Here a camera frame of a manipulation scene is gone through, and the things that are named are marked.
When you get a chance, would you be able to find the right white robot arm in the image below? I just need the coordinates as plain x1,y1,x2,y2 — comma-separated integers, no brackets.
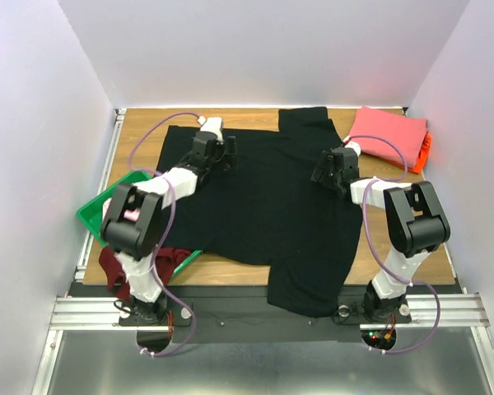
311,143,451,321

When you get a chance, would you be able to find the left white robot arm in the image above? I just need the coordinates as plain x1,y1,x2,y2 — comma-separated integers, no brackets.
100,131,237,324

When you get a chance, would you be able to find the pink t shirt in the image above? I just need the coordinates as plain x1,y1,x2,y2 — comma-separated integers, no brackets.
102,197,140,221

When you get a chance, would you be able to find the folded orange t shirt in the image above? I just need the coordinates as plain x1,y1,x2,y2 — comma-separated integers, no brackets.
399,132,432,174

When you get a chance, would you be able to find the aluminium frame rail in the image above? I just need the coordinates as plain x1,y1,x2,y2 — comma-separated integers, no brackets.
31,107,494,395

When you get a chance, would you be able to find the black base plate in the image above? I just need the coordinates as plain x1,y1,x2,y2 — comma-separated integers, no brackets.
119,283,412,343

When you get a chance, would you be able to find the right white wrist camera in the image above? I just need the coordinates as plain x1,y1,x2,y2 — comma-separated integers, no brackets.
343,139,361,156

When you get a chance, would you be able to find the folded coral t shirt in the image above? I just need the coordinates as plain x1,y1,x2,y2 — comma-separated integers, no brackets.
347,106,428,168

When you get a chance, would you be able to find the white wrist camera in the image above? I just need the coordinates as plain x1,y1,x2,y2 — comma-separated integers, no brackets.
197,115,224,141
343,139,361,156

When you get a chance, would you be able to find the dark red t shirt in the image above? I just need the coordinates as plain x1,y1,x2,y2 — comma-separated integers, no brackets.
99,246,192,301

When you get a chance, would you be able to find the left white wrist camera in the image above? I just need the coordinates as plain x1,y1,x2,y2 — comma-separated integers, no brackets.
197,115,224,141

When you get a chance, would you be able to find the black t shirt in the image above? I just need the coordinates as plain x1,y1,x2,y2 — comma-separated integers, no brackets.
165,107,362,318

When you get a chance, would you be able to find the green plastic tray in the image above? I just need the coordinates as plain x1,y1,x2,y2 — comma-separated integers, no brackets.
77,171,203,280

